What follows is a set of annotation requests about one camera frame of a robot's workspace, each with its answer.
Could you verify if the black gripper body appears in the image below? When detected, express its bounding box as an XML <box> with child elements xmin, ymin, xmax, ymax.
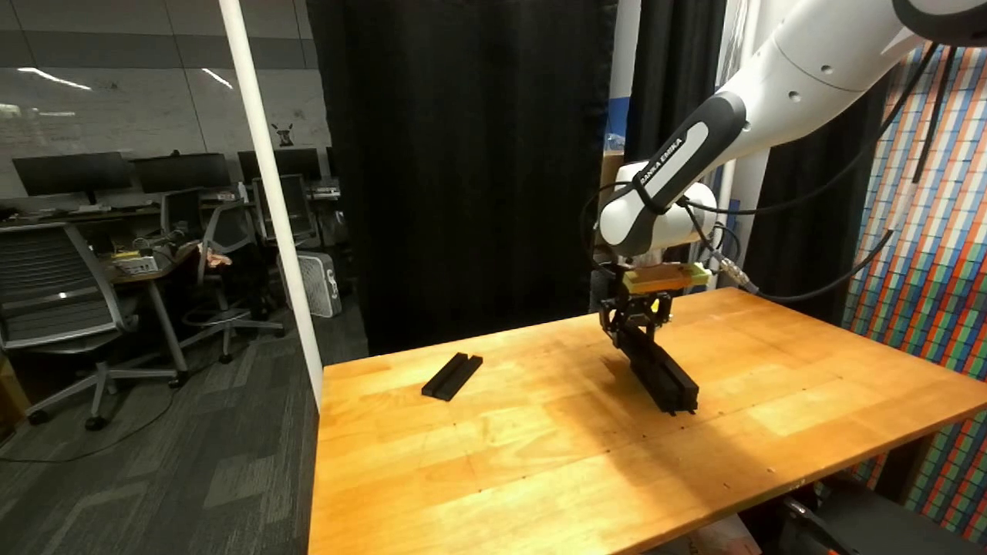
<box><xmin>592</xmin><ymin>270</ymin><xmax>674</xmax><ymax>318</ymax></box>

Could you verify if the black grooved plastic block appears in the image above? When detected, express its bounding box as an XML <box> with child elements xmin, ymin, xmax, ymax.
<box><xmin>629</xmin><ymin>350</ymin><xmax>704</xmax><ymax>408</ymax></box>
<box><xmin>612</xmin><ymin>320</ymin><xmax>704</xmax><ymax>396</ymax></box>
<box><xmin>632</xmin><ymin>358</ymin><xmax>704</xmax><ymax>412</ymax></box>
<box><xmin>419</xmin><ymin>350</ymin><xmax>488</xmax><ymax>404</ymax></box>
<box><xmin>632</xmin><ymin>363</ymin><xmax>704</xmax><ymax>417</ymax></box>

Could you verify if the black curtain beside patterned panel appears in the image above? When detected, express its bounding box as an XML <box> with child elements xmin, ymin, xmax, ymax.
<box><xmin>739</xmin><ymin>102</ymin><xmax>887</xmax><ymax>327</ymax></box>

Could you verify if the wide black curtain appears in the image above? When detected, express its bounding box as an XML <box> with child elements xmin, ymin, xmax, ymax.
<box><xmin>305</xmin><ymin>0</ymin><xmax>620</xmax><ymax>358</ymax></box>

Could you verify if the narrow black curtain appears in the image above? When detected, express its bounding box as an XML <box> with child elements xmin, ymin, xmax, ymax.
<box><xmin>627</xmin><ymin>0</ymin><xmax>729</xmax><ymax>157</ymax></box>

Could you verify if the white computer tower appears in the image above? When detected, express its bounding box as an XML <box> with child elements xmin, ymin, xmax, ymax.
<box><xmin>295</xmin><ymin>251</ymin><xmax>344</xmax><ymax>320</ymax></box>

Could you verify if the black padded chair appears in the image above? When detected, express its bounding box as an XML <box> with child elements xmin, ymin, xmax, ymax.
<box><xmin>774</xmin><ymin>477</ymin><xmax>987</xmax><ymax>555</ymax></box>

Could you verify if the black computer monitor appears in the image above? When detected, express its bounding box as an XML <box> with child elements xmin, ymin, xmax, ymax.
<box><xmin>130</xmin><ymin>153</ymin><xmax>238</xmax><ymax>195</ymax></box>
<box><xmin>238</xmin><ymin>144</ymin><xmax>325</xmax><ymax>184</ymax></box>
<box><xmin>8</xmin><ymin>153</ymin><xmax>132</xmax><ymax>202</ymax></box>

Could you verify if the dark office chair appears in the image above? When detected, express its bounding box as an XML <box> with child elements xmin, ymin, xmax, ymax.
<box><xmin>178</xmin><ymin>198</ymin><xmax>291</xmax><ymax>363</ymax></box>

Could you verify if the grey mesh office chair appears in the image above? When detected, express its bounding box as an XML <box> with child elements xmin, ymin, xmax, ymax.
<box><xmin>0</xmin><ymin>215</ymin><xmax>187</xmax><ymax>433</ymax></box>

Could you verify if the amber wrist camera box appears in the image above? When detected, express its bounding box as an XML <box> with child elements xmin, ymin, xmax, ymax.
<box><xmin>617</xmin><ymin>260</ymin><xmax>716</xmax><ymax>302</ymax></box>

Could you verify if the thick black cable with connector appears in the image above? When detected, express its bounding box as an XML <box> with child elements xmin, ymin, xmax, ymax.
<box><xmin>674</xmin><ymin>41</ymin><xmax>963</xmax><ymax>309</ymax></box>

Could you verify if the blue wall sign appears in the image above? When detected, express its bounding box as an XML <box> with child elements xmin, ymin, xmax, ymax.
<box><xmin>598</xmin><ymin>95</ymin><xmax>632</xmax><ymax>153</ymax></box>

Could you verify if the multicoloured patterned wall panel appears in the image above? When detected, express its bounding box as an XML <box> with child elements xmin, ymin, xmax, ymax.
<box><xmin>842</xmin><ymin>41</ymin><xmax>987</xmax><ymax>550</ymax></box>

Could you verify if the white vertical frame post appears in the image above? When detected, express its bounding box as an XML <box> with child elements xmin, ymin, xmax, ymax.
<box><xmin>212</xmin><ymin>0</ymin><xmax>327</xmax><ymax>412</ymax></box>

